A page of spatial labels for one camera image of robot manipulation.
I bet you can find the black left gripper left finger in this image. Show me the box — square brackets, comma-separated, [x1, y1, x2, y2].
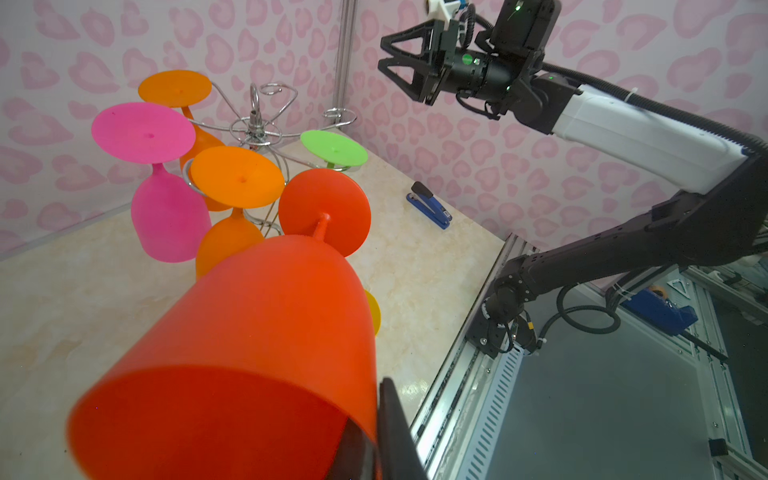
[326, 419, 378, 480]

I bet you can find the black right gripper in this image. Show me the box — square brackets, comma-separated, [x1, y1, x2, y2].
[377, 19, 516, 108]

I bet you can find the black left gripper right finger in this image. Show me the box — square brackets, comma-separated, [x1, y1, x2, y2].
[377, 377, 428, 480]

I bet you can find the green plastic wine glass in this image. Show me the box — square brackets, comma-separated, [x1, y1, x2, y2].
[300, 130, 369, 169]

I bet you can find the red plastic wine glass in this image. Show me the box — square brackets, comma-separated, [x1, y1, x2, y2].
[67, 169, 381, 479]

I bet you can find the yellow plastic wine glass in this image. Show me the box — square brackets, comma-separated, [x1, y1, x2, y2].
[364, 290, 381, 335]

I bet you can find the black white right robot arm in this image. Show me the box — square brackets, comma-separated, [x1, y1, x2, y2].
[376, 1, 767, 248]

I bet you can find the front orange plastic wine glass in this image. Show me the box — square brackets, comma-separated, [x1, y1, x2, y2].
[190, 146, 285, 279]

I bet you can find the orange plastic wine glass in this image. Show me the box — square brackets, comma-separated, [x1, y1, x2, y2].
[190, 146, 285, 279]
[137, 69, 232, 212]

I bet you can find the back orange plastic wine glass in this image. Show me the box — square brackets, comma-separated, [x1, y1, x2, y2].
[137, 69, 232, 212]

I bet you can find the magenta plastic wine glass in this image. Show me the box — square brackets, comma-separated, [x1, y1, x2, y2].
[91, 102, 212, 263]

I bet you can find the blue stapler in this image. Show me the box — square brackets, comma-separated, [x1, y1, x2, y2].
[406, 181, 453, 230]

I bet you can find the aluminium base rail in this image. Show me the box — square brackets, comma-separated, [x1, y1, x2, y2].
[412, 267, 767, 479]

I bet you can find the aluminium corner frame post right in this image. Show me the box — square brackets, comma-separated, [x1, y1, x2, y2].
[329, 0, 358, 128]

